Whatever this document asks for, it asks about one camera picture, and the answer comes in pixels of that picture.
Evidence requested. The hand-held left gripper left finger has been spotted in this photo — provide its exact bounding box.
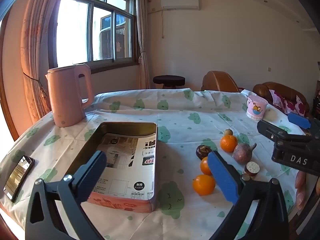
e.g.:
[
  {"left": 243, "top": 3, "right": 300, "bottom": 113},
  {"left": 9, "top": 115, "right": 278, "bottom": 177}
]
[{"left": 25, "top": 151, "right": 107, "bottom": 240}]

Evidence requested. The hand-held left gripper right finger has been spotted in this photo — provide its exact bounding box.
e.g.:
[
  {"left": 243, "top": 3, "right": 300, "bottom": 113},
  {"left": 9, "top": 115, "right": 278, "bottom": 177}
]
[{"left": 207, "top": 151, "right": 290, "bottom": 240}]

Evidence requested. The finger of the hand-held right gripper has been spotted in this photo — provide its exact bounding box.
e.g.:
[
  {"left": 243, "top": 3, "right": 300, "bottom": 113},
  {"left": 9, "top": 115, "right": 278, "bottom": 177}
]
[
  {"left": 257, "top": 119, "right": 313, "bottom": 143},
  {"left": 287, "top": 112, "right": 320, "bottom": 136}
]

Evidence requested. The small orange kumquat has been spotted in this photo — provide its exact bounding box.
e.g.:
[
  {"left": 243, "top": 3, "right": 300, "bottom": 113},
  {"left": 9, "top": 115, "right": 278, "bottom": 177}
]
[
  {"left": 200, "top": 156, "right": 213, "bottom": 176},
  {"left": 192, "top": 174, "right": 216, "bottom": 196}
]

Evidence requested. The brown chestnut with cut top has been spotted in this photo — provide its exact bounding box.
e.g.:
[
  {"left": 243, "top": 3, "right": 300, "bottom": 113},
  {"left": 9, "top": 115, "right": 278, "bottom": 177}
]
[{"left": 244, "top": 161, "right": 260, "bottom": 179}]

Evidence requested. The purple passion fruit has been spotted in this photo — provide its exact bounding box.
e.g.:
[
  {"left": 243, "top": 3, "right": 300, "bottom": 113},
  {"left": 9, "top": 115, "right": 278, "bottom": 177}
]
[{"left": 232, "top": 142, "right": 257, "bottom": 165}]

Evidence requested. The dark brown mangosteen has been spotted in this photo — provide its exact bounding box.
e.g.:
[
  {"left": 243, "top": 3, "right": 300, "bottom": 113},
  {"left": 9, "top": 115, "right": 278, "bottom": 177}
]
[{"left": 196, "top": 145, "right": 212, "bottom": 161}]

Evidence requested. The mandarin orange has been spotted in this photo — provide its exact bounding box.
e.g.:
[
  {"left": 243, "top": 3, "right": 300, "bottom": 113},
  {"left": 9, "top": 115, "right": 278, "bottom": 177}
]
[{"left": 220, "top": 134, "right": 238, "bottom": 153}]

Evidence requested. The pink metal tin box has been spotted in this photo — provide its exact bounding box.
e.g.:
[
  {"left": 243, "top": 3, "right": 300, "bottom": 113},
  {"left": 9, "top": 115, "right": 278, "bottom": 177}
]
[{"left": 67, "top": 122, "right": 158, "bottom": 213}]

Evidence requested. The person's right hand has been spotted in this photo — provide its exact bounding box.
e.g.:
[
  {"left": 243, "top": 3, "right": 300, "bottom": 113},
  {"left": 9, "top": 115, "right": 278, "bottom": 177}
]
[{"left": 294, "top": 171, "right": 307, "bottom": 206}]

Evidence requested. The floral cushion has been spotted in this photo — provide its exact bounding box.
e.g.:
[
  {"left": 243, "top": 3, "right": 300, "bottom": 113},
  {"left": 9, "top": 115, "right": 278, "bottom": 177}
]
[{"left": 269, "top": 89, "right": 307, "bottom": 117}]

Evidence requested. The pink cartoon cup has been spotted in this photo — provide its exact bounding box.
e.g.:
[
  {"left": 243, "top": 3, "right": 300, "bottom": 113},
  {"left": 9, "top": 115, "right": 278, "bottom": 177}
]
[{"left": 246, "top": 95, "right": 269, "bottom": 122}]

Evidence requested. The printed paper leaflet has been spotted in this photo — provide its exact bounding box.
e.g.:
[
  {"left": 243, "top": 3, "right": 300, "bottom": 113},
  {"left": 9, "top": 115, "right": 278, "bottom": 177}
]
[{"left": 87, "top": 133, "right": 157, "bottom": 200}]

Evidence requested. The brown leather sofa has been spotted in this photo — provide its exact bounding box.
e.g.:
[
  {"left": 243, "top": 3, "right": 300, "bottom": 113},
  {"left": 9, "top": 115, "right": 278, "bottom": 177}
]
[{"left": 252, "top": 82, "right": 310, "bottom": 117}]

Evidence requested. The black smartphone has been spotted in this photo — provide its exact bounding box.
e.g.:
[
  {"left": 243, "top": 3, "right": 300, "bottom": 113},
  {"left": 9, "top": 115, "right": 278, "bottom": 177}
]
[{"left": 3, "top": 155, "right": 35, "bottom": 202}]

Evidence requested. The pink electric kettle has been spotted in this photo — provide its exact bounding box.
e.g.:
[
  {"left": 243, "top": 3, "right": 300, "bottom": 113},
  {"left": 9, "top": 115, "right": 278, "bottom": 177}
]
[{"left": 45, "top": 64, "right": 95, "bottom": 128}]

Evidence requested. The dark round stool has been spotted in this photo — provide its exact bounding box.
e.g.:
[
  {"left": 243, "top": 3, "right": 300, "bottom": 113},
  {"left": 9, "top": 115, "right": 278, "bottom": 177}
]
[{"left": 153, "top": 75, "right": 186, "bottom": 89}]

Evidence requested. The peach patterned curtain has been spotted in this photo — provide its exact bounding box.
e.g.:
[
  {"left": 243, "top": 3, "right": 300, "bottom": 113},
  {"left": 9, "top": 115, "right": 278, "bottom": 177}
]
[{"left": 20, "top": 0, "right": 65, "bottom": 120}]

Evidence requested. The beige curtain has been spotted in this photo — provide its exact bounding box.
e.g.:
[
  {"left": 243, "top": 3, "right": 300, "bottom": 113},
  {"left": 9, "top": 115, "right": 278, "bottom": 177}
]
[{"left": 135, "top": 0, "right": 152, "bottom": 90}]

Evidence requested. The brown framed window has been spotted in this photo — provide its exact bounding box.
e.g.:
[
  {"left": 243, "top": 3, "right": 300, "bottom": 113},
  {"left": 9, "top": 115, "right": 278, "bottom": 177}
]
[{"left": 49, "top": 0, "right": 137, "bottom": 74}]

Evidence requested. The white air conditioner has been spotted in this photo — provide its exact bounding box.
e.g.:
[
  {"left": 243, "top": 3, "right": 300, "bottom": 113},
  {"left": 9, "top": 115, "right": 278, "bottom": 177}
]
[{"left": 161, "top": 0, "right": 200, "bottom": 11}]

